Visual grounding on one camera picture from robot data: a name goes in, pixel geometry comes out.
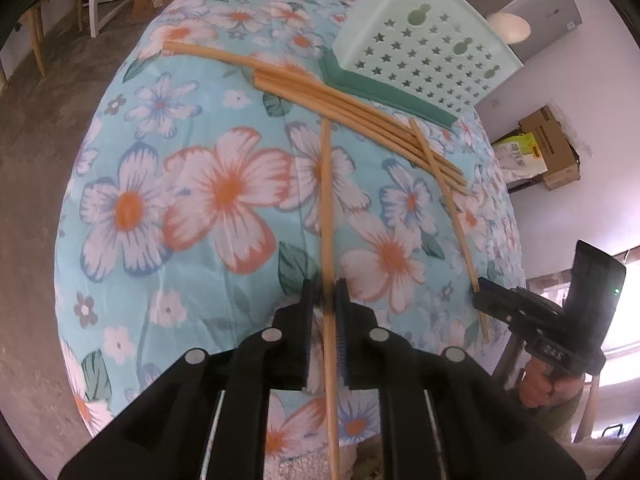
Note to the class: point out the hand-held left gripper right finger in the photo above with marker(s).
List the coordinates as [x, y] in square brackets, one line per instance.
[343, 345]

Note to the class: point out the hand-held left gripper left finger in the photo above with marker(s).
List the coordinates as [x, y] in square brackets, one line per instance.
[304, 345]

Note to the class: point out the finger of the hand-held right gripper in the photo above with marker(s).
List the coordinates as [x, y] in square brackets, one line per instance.
[500, 315]
[520, 300]

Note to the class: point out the green perforated utensil basket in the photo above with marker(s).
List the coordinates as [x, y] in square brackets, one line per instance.
[425, 50]

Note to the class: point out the white rice paddle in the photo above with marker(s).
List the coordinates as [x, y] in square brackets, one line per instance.
[507, 27]

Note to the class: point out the person's right forearm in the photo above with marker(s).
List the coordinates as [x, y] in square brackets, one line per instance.
[565, 412]

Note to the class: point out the person's right hand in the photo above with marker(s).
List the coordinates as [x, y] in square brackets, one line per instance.
[535, 385]

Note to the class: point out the open brown cardboard box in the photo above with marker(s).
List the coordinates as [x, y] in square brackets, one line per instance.
[555, 145]

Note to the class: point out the floral blanket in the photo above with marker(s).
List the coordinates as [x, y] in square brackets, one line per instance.
[225, 200]

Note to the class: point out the silver refrigerator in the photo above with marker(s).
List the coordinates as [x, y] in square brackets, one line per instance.
[540, 5]

